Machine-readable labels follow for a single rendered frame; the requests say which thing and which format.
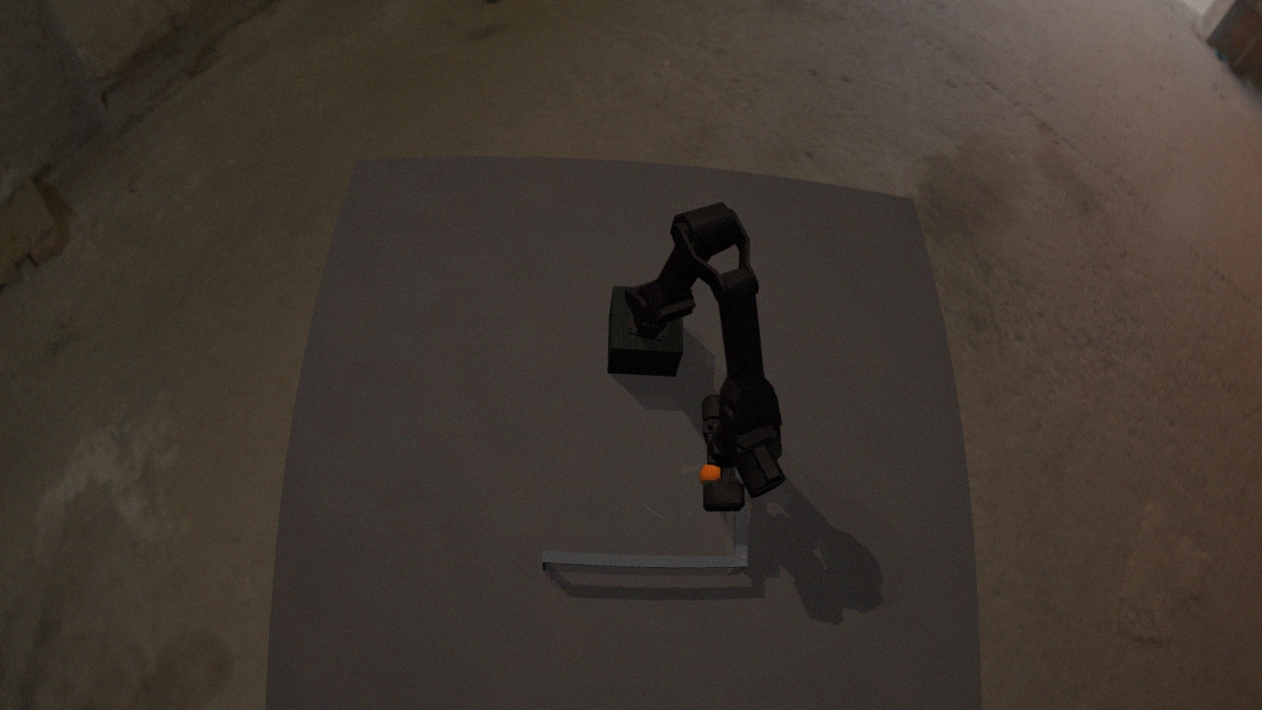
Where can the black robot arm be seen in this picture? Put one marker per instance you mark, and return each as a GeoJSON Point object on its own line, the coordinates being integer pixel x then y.
{"type": "Point", "coordinates": [750, 417]}

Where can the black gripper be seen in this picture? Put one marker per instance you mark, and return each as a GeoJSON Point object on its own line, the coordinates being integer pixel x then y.
{"type": "Point", "coordinates": [727, 493]}

